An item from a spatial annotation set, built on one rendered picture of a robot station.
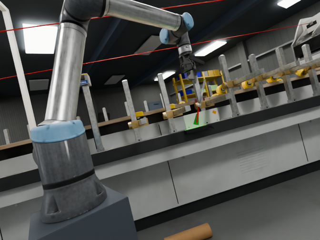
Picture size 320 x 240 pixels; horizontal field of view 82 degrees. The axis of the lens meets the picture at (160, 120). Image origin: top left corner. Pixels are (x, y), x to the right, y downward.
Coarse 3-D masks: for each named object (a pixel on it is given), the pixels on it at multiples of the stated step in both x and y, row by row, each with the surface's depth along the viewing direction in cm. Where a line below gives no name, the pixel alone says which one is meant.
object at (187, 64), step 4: (188, 52) 123; (180, 56) 124; (184, 56) 125; (188, 56) 125; (180, 60) 126; (184, 60) 124; (188, 60) 125; (192, 60) 124; (180, 64) 127; (184, 64) 123; (188, 64) 123; (192, 64) 123; (180, 68) 129; (184, 68) 122; (188, 68) 123; (192, 68) 124
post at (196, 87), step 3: (192, 81) 135; (198, 81) 133; (195, 84) 133; (198, 84) 133; (195, 87) 133; (198, 87) 133; (195, 90) 134; (198, 90) 133; (195, 93) 135; (198, 93) 133; (198, 96) 133; (198, 99) 133; (201, 99) 133; (204, 108) 133
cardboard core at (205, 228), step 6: (192, 228) 119; (198, 228) 117; (204, 228) 117; (174, 234) 117; (180, 234) 115; (186, 234) 115; (192, 234) 115; (198, 234) 115; (204, 234) 115; (210, 234) 115
